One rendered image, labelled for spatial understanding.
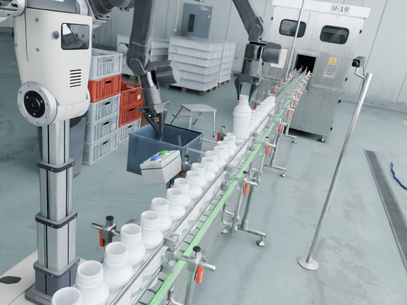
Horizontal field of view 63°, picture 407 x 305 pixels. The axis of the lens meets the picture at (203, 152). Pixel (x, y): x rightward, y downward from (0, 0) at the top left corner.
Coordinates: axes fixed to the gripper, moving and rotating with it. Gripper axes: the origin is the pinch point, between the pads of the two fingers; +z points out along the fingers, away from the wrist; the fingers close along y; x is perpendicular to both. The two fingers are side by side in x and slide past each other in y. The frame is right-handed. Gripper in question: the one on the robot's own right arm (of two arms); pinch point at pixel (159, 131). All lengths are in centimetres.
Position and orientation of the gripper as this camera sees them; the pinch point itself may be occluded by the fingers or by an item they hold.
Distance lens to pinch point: 110.7
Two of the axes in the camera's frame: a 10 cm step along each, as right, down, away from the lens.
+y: 3.3, -2.9, 9.0
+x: -9.3, 0.8, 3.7
